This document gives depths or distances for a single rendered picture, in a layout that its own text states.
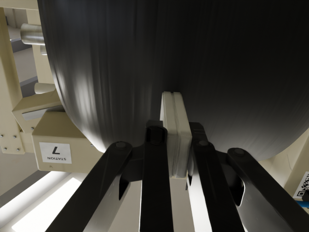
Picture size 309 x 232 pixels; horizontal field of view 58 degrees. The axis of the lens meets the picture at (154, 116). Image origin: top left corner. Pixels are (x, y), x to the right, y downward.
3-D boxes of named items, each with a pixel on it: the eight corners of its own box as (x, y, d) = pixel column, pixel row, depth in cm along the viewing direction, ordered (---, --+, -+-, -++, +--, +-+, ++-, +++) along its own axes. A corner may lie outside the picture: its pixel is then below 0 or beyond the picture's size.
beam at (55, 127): (235, 148, 83) (224, 183, 91) (219, 104, 105) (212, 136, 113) (28, 135, 81) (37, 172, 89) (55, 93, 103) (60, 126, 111)
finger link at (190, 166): (194, 164, 14) (251, 168, 14) (184, 120, 19) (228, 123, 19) (190, 188, 15) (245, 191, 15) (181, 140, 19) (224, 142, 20)
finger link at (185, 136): (179, 135, 15) (192, 136, 15) (172, 91, 22) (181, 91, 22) (173, 178, 17) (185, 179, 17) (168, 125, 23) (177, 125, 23)
